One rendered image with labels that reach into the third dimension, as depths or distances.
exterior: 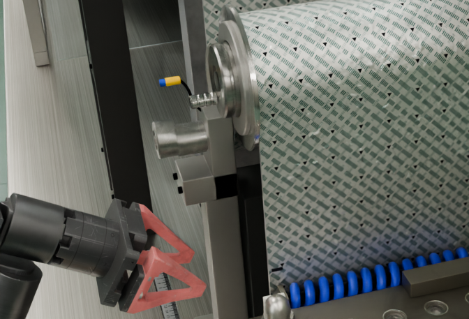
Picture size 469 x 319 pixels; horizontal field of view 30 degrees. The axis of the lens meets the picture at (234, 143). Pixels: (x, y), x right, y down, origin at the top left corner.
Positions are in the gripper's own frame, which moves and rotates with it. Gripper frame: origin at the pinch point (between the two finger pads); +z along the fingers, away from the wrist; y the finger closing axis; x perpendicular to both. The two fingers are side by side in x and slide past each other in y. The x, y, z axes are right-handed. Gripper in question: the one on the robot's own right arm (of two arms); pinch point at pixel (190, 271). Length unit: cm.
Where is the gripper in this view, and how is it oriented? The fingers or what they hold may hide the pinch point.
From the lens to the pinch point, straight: 90.6
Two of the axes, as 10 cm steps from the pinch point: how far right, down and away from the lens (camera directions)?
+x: 4.3, -8.4, -3.2
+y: 2.4, 4.5, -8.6
